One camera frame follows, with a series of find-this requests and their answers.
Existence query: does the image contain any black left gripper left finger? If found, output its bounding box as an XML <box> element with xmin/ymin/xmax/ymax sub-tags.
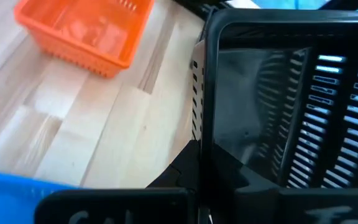
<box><xmin>35</xmin><ymin>139</ymin><xmax>202</xmax><ymax>224</ymax></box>

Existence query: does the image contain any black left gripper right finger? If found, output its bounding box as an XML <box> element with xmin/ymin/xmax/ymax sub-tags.
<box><xmin>211</xmin><ymin>152</ymin><xmax>358</xmax><ymax>224</ymax></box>

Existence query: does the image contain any blue plastic slotted basket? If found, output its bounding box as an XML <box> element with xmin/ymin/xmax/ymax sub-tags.
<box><xmin>0</xmin><ymin>169</ymin><xmax>81</xmax><ymax>224</ymax></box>

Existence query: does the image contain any black plastic slotted basket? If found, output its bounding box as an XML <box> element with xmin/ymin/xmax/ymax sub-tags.
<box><xmin>172</xmin><ymin>0</ymin><xmax>229</xmax><ymax>141</ymax></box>
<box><xmin>200</xmin><ymin>7</ymin><xmax>358</xmax><ymax>191</ymax></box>

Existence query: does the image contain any orange plastic slotted basket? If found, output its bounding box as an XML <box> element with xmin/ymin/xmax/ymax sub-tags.
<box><xmin>13</xmin><ymin>0</ymin><xmax>155</xmax><ymax>78</ymax></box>

